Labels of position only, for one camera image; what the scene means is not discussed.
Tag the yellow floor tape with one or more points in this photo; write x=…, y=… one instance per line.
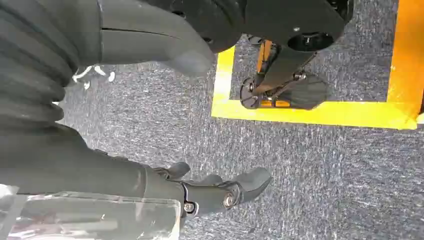
x=331, y=114

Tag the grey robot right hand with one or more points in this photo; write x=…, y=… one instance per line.
x=82, y=172

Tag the ribbed grey right arm sleeve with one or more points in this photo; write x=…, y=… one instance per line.
x=33, y=59

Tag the orange upright board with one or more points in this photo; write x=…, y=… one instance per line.
x=407, y=49

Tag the clear plastic guard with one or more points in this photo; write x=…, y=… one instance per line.
x=92, y=218

